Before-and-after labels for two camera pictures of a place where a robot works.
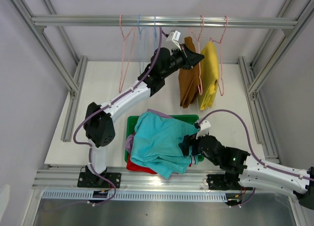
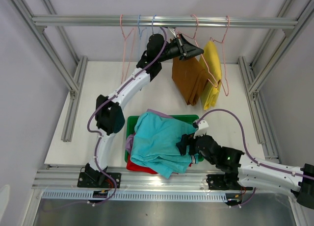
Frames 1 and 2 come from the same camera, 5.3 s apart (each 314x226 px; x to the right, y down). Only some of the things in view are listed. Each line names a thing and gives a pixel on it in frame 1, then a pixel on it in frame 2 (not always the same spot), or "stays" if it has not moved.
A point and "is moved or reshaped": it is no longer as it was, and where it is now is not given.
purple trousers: (129, 138) stays
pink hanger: (198, 38) is moved or reshaped
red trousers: (131, 165) stays
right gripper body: (190, 140) stays
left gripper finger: (193, 57) to (190, 50)
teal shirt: (156, 144) stays
